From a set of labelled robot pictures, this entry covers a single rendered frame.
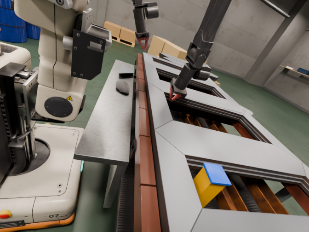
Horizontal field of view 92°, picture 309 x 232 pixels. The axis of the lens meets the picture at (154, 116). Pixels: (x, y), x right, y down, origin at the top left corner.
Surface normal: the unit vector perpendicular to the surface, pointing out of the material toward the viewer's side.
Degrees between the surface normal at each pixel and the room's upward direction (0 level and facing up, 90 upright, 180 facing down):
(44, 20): 90
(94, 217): 0
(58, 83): 90
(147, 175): 0
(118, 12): 90
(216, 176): 0
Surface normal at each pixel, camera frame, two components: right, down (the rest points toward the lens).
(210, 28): 0.25, 0.68
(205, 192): 0.10, 0.57
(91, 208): 0.34, -0.79
